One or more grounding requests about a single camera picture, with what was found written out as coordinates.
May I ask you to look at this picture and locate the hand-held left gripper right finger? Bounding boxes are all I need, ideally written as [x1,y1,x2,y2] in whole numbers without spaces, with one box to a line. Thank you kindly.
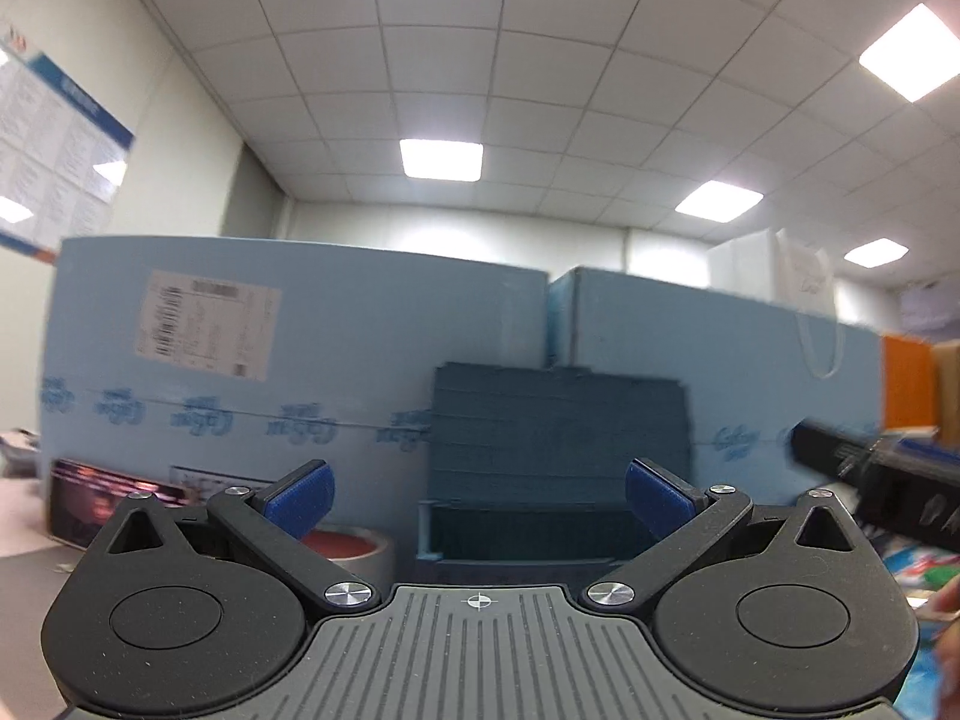
[585,456,871,608]

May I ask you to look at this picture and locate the brown cardboard box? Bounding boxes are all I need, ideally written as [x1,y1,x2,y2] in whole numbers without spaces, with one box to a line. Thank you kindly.
[934,340,960,448]

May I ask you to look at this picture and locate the red tape roll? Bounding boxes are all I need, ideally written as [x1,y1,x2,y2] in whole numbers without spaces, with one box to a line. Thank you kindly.
[300,529,396,587]

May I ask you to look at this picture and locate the ceiling light panel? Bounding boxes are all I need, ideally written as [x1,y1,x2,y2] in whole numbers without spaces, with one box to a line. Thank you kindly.
[400,138,483,182]
[844,238,910,268]
[858,3,960,103]
[674,180,764,223]

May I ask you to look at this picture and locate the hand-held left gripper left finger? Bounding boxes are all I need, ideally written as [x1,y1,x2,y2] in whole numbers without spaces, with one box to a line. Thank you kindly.
[90,460,380,608]

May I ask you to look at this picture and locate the light blue cardboard box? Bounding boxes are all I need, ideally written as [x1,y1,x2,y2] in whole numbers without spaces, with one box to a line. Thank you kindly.
[547,266,884,515]
[41,235,552,563]

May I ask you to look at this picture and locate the person's right hand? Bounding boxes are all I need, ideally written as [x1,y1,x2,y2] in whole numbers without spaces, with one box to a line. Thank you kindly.
[936,588,960,692]

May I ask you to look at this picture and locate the orange box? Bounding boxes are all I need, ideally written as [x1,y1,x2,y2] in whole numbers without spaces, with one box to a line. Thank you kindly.
[881,334,938,430]

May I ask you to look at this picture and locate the blue container-shaped storage box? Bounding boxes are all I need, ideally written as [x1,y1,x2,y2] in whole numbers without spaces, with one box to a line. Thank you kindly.
[416,362,695,563]

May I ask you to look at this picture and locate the white paper bag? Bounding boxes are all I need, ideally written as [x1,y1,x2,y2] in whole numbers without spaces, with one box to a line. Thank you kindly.
[707,229,841,380]

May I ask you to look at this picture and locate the white shipping label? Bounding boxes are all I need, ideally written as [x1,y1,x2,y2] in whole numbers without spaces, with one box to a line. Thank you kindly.
[135,270,282,380]

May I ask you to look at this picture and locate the wall poster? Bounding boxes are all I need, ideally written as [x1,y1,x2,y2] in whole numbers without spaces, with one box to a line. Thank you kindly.
[0,22,137,265]

